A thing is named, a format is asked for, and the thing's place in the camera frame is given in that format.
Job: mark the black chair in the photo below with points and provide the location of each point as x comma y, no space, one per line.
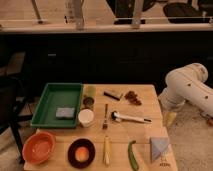
10,110

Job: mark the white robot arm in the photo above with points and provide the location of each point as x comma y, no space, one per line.
186,84

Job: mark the small dark tin can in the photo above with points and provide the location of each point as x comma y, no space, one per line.
88,102

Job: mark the brown toy food pile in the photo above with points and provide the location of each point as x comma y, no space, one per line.
131,96

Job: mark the white cup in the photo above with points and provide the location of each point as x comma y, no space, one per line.
86,117

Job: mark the grey towel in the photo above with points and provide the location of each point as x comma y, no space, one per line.
159,148

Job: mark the green pea pod toy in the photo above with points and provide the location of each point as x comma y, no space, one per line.
131,157

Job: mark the metal fork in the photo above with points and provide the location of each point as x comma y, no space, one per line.
105,125

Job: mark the dark plate with orange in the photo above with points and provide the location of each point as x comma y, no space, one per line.
81,153

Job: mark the yellow green cup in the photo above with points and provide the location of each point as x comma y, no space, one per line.
89,91

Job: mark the red bowl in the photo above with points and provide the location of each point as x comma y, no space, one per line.
38,148

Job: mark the green plastic tray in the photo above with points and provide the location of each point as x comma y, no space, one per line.
57,96

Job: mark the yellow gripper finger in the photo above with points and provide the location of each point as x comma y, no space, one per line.
169,118

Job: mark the grey sponge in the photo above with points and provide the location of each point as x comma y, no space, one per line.
65,112

